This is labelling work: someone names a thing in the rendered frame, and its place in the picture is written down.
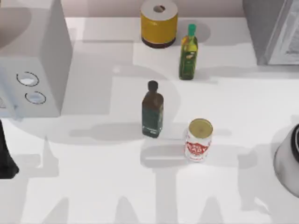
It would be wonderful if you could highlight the green bottle with green cap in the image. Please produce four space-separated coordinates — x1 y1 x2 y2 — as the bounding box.
178 23 199 81

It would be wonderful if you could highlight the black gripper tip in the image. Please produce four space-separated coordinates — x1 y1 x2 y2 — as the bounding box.
0 119 20 180

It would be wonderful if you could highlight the dark green bottle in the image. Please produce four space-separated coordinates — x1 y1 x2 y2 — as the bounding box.
141 80 164 139

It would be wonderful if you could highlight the large microwave knob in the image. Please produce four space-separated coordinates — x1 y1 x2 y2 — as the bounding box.
16 71 40 88

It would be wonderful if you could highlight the pale microwave oven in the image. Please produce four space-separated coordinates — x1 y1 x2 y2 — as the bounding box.
0 0 73 120

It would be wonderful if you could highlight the small microwave knob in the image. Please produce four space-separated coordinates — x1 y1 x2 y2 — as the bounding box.
25 91 47 105

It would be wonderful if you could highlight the red and white can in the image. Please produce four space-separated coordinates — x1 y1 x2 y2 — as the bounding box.
184 118 214 162

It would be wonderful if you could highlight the yellow and white paper roll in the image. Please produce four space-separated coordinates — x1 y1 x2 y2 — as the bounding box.
140 0 179 49

